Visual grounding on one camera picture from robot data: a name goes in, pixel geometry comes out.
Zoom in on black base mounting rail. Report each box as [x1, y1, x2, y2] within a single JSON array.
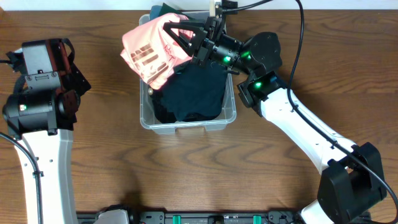
[[129, 211, 303, 224]]

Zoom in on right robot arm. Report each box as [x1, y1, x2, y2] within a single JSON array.
[[164, 17, 387, 223]]

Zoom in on clear plastic storage bin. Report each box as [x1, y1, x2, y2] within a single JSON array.
[[140, 62, 236, 134]]

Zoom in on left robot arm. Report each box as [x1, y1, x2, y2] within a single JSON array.
[[2, 38, 91, 223]]

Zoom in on black knit cardigan gold buttons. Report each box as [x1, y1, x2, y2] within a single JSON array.
[[147, 87, 177, 124]]

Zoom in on dark navy garment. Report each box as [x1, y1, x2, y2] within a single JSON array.
[[161, 61, 228, 122]]

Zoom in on blue garment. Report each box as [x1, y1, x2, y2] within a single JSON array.
[[149, 5, 162, 21]]

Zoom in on pink printed shirt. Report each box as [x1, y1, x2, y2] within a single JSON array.
[[121, 13, 192, 90]]

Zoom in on dark green cloth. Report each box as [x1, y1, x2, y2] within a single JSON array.
[[159, 3, 193, 20]]

